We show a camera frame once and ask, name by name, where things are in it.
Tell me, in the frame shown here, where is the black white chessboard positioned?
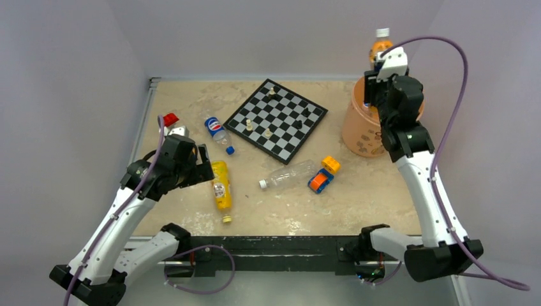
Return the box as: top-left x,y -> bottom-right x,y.
223,79 -> 328,165

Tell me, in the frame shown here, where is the orange blue toy car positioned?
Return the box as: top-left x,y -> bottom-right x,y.
308,168 -> 334,194

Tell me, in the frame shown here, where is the blue pepsi bottle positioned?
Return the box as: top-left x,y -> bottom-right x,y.
204,116 -> 235,156

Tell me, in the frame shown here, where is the clear empty plastic bottle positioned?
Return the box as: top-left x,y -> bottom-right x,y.
258,159 -> 317,190

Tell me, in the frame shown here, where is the yellow juice bottle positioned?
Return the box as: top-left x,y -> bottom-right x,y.
211,161 -> 232,224

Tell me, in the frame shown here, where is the orange plastic bin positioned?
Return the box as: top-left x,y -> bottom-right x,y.
342,77 -> 434,162

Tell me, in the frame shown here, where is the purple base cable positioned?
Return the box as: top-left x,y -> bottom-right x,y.
163,245 -> 236,296
359,251 -> 403,287

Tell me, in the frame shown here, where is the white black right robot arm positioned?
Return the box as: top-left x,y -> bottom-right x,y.
358,70 -> 484,282

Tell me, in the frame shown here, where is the red toy block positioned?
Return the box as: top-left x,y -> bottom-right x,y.
163,113 -> 179,128

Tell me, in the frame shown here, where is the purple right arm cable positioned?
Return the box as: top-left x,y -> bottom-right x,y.
380,36 -> 531,292

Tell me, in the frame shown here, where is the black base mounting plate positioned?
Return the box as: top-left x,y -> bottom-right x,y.
163,235 -> 400,279

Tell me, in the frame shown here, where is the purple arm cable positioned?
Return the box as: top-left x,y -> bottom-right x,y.
380,36 -> 531,292
63,115 -> 167,306

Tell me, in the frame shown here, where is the aluminium table frame rail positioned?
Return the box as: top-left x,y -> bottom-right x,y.
127,76 -> 162,165

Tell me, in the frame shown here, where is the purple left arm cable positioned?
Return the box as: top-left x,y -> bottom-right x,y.
63,115 -> 167,306

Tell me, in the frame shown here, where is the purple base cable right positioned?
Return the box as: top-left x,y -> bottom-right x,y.
359,251 -> 403,287

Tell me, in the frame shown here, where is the white chess piece left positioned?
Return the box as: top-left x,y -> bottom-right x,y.
246,119 -> 253,131

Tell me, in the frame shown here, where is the orange drink bottle blue label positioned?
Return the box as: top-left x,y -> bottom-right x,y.
369,28 -> 393,69

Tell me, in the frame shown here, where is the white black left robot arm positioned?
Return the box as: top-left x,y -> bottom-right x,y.
49,135 -> 214,305

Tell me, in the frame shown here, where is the yellow toy block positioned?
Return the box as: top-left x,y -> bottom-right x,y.
321,156 -> 341,175

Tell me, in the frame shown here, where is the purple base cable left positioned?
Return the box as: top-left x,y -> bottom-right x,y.
163,245 -> 236,296

